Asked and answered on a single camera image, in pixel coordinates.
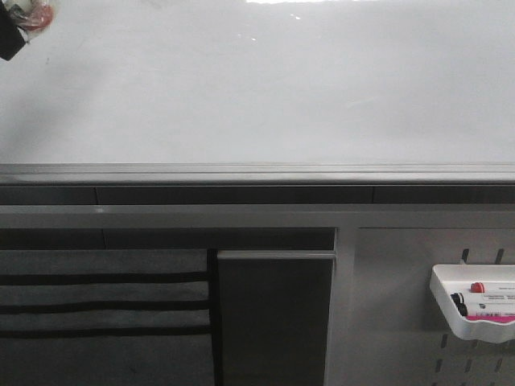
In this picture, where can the white marker with black tip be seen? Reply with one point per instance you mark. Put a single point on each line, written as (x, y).
(31, 17)

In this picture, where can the grey fabric pocket organizer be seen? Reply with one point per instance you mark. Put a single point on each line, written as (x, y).
(110, 317)

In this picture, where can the white marker lower black end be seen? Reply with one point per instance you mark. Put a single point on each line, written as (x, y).
(486, 310)

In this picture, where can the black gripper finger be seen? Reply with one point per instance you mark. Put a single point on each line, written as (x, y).
(11, 39)

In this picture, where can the grey whiteboard stand frame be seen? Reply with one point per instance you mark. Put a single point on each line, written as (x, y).
(318, 285)

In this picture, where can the pink highlighter pen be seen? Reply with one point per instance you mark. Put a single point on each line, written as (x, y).
(497, 319)

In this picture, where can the marker with red end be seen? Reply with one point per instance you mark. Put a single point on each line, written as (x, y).
(496, 288)

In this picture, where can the white whiteboard with aluminium frame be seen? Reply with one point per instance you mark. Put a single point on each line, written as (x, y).
(263, 91)

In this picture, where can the white plastic marker tray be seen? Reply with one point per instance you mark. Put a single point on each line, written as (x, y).
(447, 279)

